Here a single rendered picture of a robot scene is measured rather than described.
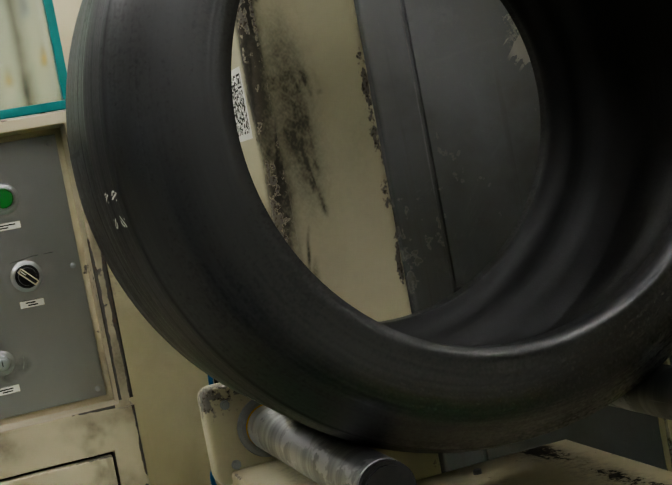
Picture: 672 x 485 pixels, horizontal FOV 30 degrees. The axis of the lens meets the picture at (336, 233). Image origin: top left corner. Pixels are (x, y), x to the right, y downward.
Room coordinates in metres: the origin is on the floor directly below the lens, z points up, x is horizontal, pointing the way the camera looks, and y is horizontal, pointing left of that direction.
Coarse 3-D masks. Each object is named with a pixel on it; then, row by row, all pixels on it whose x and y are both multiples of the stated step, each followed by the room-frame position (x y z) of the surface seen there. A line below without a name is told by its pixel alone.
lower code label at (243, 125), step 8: (232, 72) 1.32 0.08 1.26; (232, 80) 1.33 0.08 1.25; (240, 80) 1.30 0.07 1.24; (232, 88) 1.33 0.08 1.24; (240, 88) 1.30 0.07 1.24; (232, 96) 1.34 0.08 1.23; (240, 96) 1.31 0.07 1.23; (240, 104) 1.32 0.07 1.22; (240, 112) 1.32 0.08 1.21; (240, 120) 1.33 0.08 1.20; (248, 120) 1.30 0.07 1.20; (240, 128) 1.33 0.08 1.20; (248, 128) 1.30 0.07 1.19; (240, 136) 1.34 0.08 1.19; (248, 136) 1.31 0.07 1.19
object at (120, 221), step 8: (112, 184) 0.91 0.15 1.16; (104, 192) 0.93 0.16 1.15; (112, 192) 0.92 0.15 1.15; (112, 200) 0.92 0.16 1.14; (112, 208) 0.92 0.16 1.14; (120, 208) 0.91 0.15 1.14; (112, 216) 0.93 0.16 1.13; (120, 216) 0.92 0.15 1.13; (120, 224) 0.92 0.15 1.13; (128, 224) 0.91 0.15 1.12; (120, 232) 0.93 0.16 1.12; (128, 232) 0.92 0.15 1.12
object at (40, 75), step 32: (0, 0) 1.56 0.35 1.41; (32, 0) 1.57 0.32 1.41; (0, 32) 1.55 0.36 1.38; (32, 32) 1.56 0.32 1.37; (0, 64) 1.55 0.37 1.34; (32, 64) 1.56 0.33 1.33; (64, 64) 1.57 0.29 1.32; (0, 96) 1.55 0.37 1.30; (32, 96) 1.56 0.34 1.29; (64, 96) 1.57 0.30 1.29
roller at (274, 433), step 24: (264, 408) 1.20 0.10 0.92; (264, 432) 1.15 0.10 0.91; (288, 432) 1.09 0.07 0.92; (312, 432) 1.05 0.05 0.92; (288, 456) 1.07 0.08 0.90; (312, 456) 1.01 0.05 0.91; (336, 456) 0.96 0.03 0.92; (360, 456) 0.93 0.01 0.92; (384, 456) 0.92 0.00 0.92; (312, 480) 1.03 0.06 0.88; (336, 480) 0.94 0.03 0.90; (360, 480) 0.90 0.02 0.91; (384, 480) 0.90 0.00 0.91; (408, 480) 0.90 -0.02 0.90
